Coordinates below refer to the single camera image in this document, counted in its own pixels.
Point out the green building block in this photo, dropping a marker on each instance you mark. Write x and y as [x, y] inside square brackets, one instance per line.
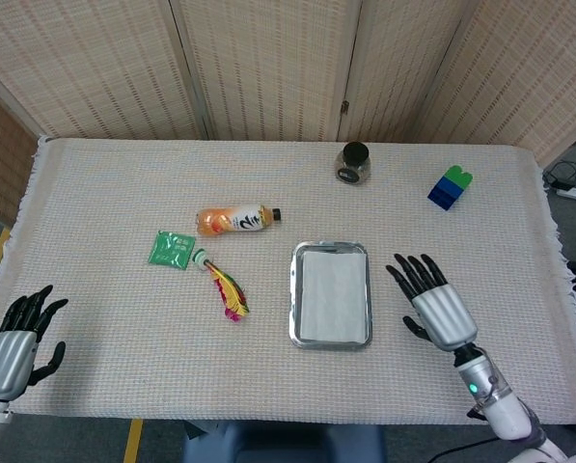
[458, 176]

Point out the silver metal tray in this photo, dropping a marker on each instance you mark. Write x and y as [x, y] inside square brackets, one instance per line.
[294, 289]

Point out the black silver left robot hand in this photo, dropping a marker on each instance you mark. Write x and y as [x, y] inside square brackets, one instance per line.
[5, 362]

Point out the colourful feather shuttlecock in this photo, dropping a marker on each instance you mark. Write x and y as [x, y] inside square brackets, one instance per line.
[227, 289]

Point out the green foil sachet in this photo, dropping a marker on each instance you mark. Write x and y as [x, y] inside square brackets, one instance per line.
[171, 248]

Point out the glass jar with black lid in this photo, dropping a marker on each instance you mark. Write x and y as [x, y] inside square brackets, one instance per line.
[352, 166]

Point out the blue building block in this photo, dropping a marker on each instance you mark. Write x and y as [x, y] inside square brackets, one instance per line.
[446, 194]

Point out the beige woven folding screen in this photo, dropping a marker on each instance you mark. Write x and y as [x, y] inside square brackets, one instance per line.
[268, 67]

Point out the metal screen hinge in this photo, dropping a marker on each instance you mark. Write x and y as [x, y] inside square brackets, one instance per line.
[345, 107]

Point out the white paper napkin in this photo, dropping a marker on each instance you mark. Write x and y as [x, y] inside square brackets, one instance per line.
[333, 296]

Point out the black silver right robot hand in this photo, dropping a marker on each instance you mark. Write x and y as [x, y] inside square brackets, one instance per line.
[444, 316]

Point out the white woven tablecloth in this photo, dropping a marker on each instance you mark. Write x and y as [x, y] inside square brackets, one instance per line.
[123, 357]

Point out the orange drink plastic bottle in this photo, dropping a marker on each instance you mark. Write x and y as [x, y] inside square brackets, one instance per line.
[229, 221]

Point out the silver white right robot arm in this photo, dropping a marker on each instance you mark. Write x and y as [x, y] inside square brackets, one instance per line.
[492, 395]

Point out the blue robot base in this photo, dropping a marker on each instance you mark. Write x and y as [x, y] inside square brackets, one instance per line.
[287, 443]

